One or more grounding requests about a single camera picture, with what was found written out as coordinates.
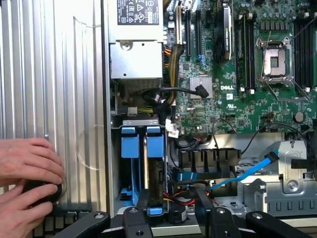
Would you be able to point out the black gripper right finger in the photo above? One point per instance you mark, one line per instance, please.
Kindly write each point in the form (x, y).
(223, 223)

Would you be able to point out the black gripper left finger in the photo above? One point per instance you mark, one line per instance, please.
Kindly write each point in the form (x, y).
(136, 223)

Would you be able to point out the empty blue disk carrier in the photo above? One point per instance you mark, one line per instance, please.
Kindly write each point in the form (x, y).
(130, 146)

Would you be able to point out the person's right hand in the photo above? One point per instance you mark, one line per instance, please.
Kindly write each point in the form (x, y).
(22, 210)

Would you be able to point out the person's left hand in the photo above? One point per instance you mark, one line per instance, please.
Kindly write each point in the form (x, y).
(29, 158)

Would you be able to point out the open grey PC case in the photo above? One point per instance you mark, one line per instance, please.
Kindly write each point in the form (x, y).
(252, 196)

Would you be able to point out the black plastic shroud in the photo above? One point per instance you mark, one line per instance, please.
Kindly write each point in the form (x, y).
(210, 155)

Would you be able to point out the metal optical drive cage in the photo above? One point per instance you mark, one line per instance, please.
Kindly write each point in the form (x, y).
(292, 200)

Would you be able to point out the blue drive caddies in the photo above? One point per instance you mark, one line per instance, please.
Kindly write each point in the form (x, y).
(140, 122)

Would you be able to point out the green Dell motherboard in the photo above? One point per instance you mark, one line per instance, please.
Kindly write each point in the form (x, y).
(247, 109)

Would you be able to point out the round coin battery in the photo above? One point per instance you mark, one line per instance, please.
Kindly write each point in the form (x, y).
(299, 116)

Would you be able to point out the metal socket cover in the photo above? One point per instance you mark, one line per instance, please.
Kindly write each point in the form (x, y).
(294, 99)

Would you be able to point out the silver finned heat sink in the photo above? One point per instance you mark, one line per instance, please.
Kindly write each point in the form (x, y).
(194, 81)

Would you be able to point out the grey power supply unit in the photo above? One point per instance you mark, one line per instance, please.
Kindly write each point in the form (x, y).
(136, 59)

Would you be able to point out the silver CPU socket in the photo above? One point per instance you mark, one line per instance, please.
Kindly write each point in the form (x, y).
(275, 62)

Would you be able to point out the black Nvidia graphics card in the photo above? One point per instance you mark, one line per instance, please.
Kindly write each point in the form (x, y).
(224, 37)

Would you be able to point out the black expansion slot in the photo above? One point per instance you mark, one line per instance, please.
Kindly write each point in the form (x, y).
(187, 32)

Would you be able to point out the white expansion slot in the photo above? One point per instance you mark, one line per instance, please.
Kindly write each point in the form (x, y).
(178, 24)

